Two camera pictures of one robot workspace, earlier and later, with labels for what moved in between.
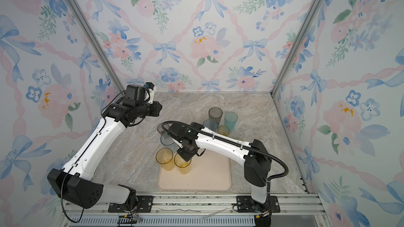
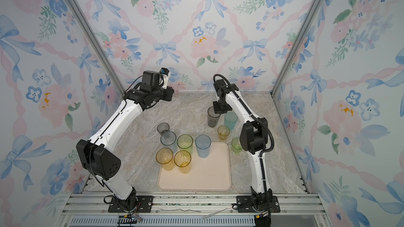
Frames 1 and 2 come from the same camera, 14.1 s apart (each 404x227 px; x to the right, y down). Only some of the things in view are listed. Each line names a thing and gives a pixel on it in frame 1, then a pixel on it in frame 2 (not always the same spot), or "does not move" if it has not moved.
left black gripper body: [153, 110] to [166, 95]
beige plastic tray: [209, 171] does not move
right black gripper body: [185, 152] to [221, 107]
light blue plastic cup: [167, 140] does not move
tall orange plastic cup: [164, 156] does not move
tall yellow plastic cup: [183, 165] does not move
